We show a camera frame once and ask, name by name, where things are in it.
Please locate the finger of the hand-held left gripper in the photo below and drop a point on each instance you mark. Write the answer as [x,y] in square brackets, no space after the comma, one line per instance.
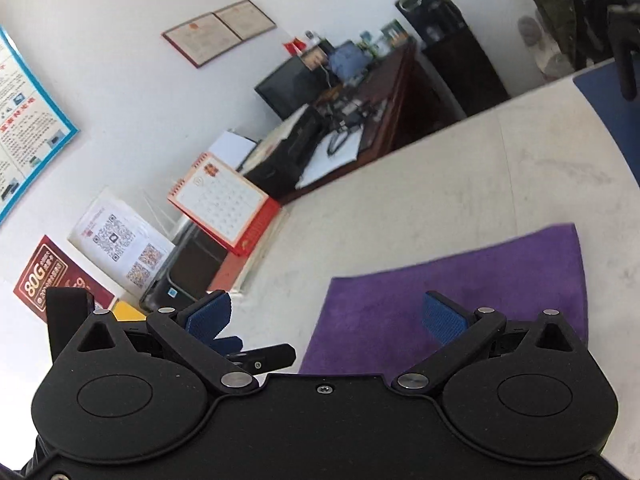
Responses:
[272,356]
[231,346]

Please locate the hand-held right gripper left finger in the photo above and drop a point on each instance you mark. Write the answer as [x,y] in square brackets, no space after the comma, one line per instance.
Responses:
[210,312]

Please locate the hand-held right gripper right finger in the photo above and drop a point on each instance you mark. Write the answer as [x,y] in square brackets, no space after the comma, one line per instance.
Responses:
[442,317]

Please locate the purple towel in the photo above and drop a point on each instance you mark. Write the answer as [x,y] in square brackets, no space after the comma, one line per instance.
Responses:
[500,270]

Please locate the red book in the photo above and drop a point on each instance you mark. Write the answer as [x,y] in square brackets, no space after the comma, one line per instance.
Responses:
[232,270]

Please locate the black case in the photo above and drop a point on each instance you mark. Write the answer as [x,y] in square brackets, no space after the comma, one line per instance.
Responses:
[195,265]

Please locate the yellow board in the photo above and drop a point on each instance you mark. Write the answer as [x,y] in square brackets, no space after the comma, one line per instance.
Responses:
[127,310]

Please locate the white code sign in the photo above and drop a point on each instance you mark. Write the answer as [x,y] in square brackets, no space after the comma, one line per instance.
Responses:
[115,235]

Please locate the red desk calendar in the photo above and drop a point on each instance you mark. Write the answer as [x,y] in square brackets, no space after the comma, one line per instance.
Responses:
[220,200]

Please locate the black printer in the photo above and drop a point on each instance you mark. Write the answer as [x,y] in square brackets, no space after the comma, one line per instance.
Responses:
[285,160]

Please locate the white paper sheet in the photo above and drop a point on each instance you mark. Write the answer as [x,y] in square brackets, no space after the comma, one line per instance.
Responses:
[330,167]

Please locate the dark wooden desk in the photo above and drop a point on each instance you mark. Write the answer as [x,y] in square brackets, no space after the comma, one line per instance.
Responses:
[400,95]

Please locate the black monitor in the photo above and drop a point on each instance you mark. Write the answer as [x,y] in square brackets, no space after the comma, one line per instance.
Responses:
[290,87]

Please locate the black water dispenser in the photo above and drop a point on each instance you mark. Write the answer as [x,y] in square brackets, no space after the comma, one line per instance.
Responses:
[460,70]

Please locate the blue table mat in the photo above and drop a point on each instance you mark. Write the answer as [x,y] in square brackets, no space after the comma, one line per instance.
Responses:
[615,125]

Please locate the framed certificate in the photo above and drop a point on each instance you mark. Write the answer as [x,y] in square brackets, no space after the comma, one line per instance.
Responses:
[247,20]
[200,40]

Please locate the blue bag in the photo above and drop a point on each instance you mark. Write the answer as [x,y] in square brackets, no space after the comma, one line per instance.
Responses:
[350,60]

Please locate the small red flag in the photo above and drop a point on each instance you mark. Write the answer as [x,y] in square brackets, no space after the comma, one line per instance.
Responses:
[292,46]

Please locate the grey plush slipper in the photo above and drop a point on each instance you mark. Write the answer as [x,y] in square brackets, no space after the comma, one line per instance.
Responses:
[555,60]
[531,30]

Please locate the small tea box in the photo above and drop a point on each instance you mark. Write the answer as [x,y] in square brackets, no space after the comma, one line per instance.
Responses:
[395,30]

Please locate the red wall poster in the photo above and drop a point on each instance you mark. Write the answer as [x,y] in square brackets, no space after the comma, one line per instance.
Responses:
[45,275]

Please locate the blue wall poster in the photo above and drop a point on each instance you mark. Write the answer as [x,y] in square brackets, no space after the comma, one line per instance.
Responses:
[25,125]

